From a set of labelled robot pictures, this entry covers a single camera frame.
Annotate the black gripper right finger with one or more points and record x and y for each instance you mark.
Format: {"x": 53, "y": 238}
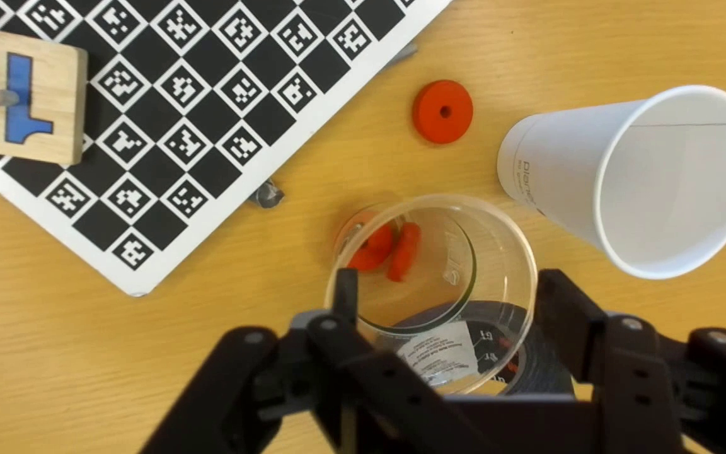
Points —
{"x": 576, "y": 326}

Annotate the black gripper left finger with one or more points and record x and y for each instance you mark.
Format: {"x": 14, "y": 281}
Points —
{"x": 346, "y": 300}

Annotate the orange token edge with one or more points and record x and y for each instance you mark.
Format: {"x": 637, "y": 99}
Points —
{"x": 375, "y": 251}

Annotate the orange token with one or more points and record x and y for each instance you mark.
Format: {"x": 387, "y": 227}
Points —
{"x": 406, "y": 247}
{"x": 443, "y": 111}

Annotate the clear plastic cup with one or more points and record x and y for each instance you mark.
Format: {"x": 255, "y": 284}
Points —
{"x": 464, "y": 309}

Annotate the white paper cup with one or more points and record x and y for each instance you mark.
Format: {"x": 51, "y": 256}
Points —
{"x": 641, "y": 179}

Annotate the checkered marker calibration board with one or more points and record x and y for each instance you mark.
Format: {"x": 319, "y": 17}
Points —
{"x": 191, "y": 110}

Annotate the wooden number peg board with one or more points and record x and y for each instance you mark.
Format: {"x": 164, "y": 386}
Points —
{"x": 41, "y": 99}

